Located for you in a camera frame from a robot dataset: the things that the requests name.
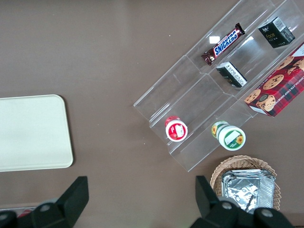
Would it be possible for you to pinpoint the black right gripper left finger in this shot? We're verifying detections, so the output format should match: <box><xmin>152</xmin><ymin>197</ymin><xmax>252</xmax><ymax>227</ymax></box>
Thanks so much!
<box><xmin>30</xmin><ymin>175</ymin><xmax>89</xmax><ymax>228</ymax></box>

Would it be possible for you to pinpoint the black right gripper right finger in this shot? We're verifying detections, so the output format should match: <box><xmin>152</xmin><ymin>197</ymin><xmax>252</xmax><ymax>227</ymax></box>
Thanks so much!
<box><xmin>190</xmin><ymin>175</ymin><xmax>242</xmax><ymax>228</ymax></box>

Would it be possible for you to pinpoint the light wicker basket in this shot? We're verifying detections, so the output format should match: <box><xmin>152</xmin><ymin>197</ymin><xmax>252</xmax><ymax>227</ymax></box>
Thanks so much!
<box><xmin>210</xmin><ymin>155</ymin><xmax>281</xmax><ymax>212</ymax></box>

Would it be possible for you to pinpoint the beige plastic tray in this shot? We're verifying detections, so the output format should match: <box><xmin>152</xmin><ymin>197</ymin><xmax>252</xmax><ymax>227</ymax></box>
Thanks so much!
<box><xmin>0</xmin><ymin>94</ymin><xmax>74</xmax><ymax>172</ymax></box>

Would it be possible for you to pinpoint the aluminium foil container stack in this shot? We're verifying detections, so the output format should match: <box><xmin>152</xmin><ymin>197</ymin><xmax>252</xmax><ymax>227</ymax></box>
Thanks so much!
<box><xmin>221</xmin><ymin>169</ymin><xmax>277</xmax><ymax>214</ymax></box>

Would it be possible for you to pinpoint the green lid sunflower jar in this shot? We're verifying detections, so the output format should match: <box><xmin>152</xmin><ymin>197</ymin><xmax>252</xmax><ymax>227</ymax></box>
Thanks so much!
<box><xmin>211</xmin><ymin>120</ymin><xmax>246</xmax><ymax>152</ymax></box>

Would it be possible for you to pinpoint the red lid white jar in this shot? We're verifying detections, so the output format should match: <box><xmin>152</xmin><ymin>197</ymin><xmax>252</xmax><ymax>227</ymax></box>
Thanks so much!
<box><xmin>164</xmin><ymin>115</ymin><xmax>189</xmax><ymax>142</ymax></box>

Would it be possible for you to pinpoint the clear acrylic tiered stand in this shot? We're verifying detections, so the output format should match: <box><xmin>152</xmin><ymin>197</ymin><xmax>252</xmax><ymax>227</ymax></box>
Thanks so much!
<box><xmin>133</xmin><ymin>0</ymin><xmax>304</xmax><ymax>172</ymax></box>

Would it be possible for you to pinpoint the small black box white label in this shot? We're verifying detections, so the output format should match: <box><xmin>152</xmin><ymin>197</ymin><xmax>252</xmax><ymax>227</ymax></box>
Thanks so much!
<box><xmin>216</xmin><ymin>61</ymin><xmax>248</xmax><ymax>88</ymax></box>

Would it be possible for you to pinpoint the red tartan cookie box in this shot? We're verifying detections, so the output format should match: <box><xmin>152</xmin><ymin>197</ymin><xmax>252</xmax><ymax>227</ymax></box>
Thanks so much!
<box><xmin>244</xmin><ymin>42</ymin><xmax>304</xmax><ymax>117</ymax></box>

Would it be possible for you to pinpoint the Snickers chocolate bar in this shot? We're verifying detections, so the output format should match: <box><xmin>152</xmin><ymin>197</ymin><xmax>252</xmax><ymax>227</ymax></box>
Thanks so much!
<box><xmin>201</xmin><ymin>23</ymin><xmax>246</xmax><ymax>66</ymax></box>

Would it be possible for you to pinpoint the black box with face print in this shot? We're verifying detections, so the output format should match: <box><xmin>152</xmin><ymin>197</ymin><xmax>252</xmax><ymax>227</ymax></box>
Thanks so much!
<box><xmin>257</xmin><ymin>16</ymin><xmax>296</xmax><ymax>49</ymax></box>

